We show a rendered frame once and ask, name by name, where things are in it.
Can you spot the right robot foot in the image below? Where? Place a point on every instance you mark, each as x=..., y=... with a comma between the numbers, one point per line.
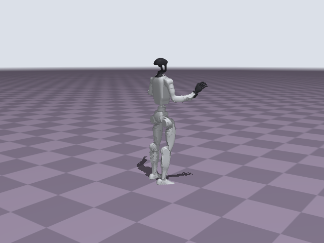
x=161, y=182

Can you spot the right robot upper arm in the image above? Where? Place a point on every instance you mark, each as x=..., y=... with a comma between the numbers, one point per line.
x=168, y=82

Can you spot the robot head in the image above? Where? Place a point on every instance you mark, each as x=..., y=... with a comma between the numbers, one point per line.
x=160, y=62

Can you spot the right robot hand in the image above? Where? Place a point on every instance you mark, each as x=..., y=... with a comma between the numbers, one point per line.
x=198, y=88

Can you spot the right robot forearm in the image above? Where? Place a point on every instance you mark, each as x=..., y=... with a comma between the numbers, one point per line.
x=188, y=97

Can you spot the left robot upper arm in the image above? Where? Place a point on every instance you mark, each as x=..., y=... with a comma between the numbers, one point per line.
x=150, y=92

